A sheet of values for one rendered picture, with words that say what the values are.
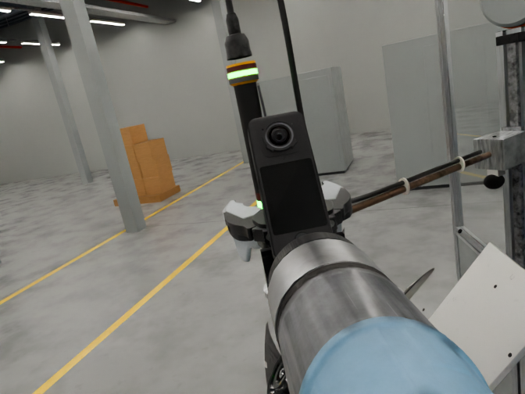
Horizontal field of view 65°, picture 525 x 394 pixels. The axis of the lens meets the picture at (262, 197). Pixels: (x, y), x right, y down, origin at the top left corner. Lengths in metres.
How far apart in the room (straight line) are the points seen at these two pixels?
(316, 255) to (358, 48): 12.57
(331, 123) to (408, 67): 2.24
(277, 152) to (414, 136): 5.81
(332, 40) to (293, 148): 12.61
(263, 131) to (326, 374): 0.20
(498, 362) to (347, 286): 0.68
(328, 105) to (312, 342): 7.59
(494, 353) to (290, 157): 0.65
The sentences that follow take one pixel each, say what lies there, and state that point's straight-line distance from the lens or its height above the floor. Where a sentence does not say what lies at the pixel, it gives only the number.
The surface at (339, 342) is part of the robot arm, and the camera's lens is 0.17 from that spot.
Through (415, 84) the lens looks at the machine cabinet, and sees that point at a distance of 6.03.
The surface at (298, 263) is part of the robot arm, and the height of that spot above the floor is 1.67.
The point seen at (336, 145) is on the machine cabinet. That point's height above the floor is 0.56.
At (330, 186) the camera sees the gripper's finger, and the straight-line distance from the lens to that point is 0.43.
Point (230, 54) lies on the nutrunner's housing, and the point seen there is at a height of 1.83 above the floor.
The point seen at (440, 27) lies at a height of 1.88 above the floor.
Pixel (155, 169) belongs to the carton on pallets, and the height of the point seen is 0.66.
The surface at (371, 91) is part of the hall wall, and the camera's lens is 12.76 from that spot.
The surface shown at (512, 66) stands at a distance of 1.12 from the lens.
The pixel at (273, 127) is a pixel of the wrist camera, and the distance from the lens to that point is 0.32.
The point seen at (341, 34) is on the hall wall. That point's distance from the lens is 12.87.
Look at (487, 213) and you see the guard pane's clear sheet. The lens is 1.80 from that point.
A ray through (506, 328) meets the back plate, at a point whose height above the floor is 1.29.
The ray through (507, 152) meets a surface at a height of 1.55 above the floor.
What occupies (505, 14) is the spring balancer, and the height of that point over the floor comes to 1.83.
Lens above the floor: 1.77
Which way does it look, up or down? 14 degrees down
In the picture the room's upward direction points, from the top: 11 degrees counter-clockwise
